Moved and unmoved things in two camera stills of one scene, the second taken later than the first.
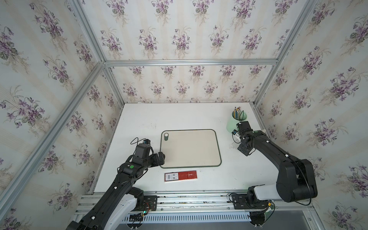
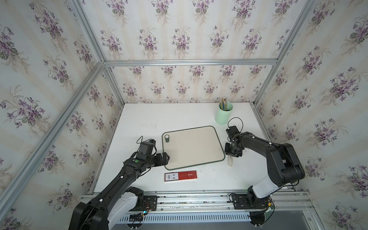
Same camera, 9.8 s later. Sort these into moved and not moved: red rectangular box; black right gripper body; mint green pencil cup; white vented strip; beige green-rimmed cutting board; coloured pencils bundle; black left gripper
Moved: black right gripper body; mint green pencil cup; coloured pencils bundle
Not moved: red rectangular box; beige green-rimmed cutting board; white vented strip; black left gripper
